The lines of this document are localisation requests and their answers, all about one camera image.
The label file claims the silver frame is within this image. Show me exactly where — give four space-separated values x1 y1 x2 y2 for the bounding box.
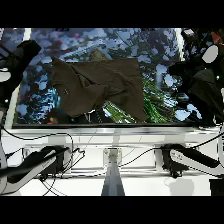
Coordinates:
0 126 224 197

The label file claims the brown garment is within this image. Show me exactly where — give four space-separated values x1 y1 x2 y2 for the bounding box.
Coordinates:
49 56 150 123

